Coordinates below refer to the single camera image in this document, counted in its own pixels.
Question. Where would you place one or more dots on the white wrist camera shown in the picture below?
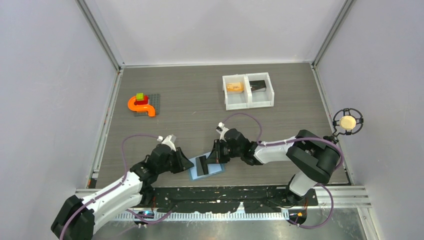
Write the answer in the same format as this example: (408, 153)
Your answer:
(168, 141)
(221, 129)

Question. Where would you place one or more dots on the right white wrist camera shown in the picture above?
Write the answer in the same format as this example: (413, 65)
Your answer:
(221, 129)

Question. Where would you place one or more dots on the grey building baseplate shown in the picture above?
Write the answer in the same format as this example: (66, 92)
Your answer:
(154, 100)

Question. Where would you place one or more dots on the black microphone with mount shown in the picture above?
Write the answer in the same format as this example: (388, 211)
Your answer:
(345, 122)

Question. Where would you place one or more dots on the blue card holder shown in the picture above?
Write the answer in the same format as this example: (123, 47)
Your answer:
(196, 173)

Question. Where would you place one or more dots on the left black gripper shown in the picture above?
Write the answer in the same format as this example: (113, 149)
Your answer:
(182, 163)

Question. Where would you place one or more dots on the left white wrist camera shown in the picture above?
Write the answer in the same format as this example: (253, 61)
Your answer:
(168, 141)

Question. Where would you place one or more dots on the black card stack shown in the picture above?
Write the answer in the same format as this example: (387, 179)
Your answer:
(258, 86)

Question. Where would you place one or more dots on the red toy block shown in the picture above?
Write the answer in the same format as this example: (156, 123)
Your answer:
(144, 100)

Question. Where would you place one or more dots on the orange curved toy piece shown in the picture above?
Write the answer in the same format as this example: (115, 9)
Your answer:
(144, 108)

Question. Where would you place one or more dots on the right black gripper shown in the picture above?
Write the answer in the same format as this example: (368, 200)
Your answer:
(216, 156)

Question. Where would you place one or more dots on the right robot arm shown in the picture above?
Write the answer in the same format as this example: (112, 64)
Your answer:
(316, 158)

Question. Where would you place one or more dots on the green toy cube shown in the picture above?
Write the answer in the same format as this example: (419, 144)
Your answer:
(139, 96)

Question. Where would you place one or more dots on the orange card stack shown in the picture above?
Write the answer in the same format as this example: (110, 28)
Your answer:
(234, 87)

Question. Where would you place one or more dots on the white two-compartment tray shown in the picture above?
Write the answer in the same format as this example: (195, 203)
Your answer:
(248, 99)

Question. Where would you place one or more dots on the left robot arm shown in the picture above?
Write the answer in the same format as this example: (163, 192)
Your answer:
(81, 218)

